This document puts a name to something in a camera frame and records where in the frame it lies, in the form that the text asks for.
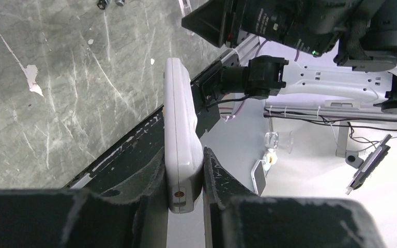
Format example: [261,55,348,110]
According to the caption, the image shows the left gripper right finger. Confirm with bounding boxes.
[203,148,385,247]

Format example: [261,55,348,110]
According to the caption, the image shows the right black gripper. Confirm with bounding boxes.
[181,1,360,57]

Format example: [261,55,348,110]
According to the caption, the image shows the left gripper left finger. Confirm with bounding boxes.
[0,150,168,247]

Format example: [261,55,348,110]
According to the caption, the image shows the white remote control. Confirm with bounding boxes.
[163,57,204,214]

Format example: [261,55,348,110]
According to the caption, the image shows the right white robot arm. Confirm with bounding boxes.
[181,1,397,114]

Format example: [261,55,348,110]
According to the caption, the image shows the white smartphone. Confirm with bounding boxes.
[251,160,266,196]

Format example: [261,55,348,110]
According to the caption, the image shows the black grey battery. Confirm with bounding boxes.
[115,0,125,7]

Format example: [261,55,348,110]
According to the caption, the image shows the black green battery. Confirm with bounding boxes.
[96,0,110,10]

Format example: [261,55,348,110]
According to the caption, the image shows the aluminium frame rail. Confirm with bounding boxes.
[218,35,261,67]

